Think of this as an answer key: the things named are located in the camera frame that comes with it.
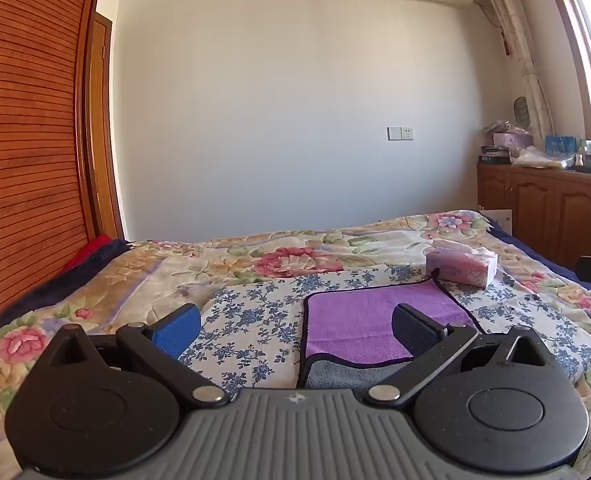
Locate blue carton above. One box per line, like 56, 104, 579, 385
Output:
545, 135, 579, 157

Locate patterned beige curtain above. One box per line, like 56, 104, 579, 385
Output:
473, 0, 557, 150

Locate floral quilt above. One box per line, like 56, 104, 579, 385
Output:
0, 210, 591, 480

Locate pink storage box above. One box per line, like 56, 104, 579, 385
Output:
493, 132, 534, 154

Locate wooden room door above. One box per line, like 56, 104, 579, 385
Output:
85, 12, 127, 241

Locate red cloth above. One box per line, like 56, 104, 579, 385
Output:
62, 234, 114, 274

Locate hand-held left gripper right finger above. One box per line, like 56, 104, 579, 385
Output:
368, 304, 552, 406

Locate blue floral white cloth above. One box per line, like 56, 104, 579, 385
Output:
178, 264, 591, 392

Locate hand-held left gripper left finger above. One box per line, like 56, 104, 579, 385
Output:
29, 304, 230, 407

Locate woven hand fan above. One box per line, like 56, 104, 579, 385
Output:
513, 96, 531, 129

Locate purple and grey towel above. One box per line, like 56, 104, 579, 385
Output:
298, 270, 486, 391

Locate pink tissue box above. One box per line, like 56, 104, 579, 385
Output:
425, 241, 499, 289

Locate clear plastic bag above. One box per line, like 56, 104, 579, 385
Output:
510, 146, 576, 169

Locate wooden window frame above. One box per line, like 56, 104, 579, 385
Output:
539, 0, 591, 152

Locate stack of dark books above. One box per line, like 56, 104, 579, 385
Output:
479, 145, 511, 165

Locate wooden cabinet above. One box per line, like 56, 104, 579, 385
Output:
477, 160, 591, 275

